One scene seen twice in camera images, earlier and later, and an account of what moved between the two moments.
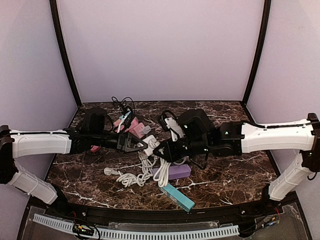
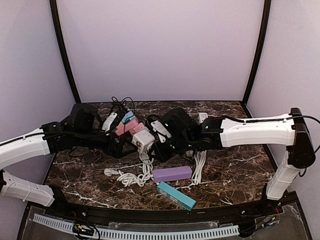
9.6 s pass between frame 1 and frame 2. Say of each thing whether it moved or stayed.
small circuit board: stayed
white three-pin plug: stayed
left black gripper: moved
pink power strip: moved
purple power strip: stayed
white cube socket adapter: moved
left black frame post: stayed
